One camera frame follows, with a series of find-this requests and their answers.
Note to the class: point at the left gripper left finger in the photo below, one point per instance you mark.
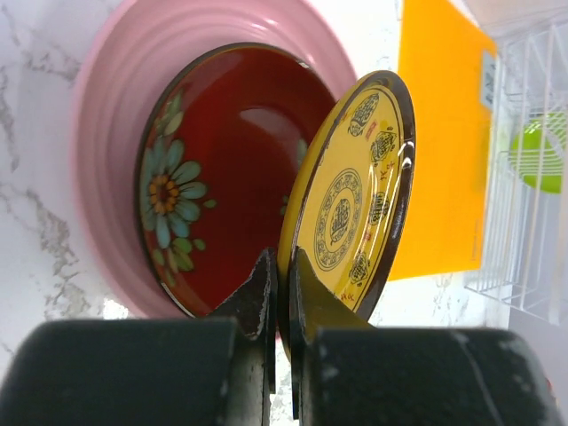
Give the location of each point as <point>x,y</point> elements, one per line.
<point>250,367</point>

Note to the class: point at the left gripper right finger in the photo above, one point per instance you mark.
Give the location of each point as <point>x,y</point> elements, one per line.
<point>333,353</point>

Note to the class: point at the red floral plate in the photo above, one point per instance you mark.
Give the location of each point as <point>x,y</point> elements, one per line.
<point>216,163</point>

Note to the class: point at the green plate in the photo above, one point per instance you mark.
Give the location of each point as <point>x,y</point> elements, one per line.
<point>537,154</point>

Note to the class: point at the pink plate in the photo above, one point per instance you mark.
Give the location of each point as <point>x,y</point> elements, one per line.
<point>136,53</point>

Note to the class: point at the orange cutting mat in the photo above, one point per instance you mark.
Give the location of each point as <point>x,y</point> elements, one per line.
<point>449,66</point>

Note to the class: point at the clear wire dish rack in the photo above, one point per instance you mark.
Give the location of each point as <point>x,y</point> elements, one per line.
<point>524,265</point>

